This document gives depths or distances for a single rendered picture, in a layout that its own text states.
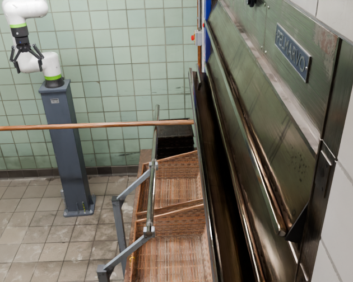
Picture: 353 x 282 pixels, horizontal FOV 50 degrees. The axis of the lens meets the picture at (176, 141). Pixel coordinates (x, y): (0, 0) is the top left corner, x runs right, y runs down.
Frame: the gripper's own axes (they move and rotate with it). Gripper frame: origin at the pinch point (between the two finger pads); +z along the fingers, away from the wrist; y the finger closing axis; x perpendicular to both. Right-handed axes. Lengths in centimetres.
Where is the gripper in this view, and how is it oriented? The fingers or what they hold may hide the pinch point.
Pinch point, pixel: (29, 70)
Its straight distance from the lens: 250.1
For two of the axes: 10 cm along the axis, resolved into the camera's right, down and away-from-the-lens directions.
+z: 0.7, 8.9, 4.5
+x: 0.5, 4.5, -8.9
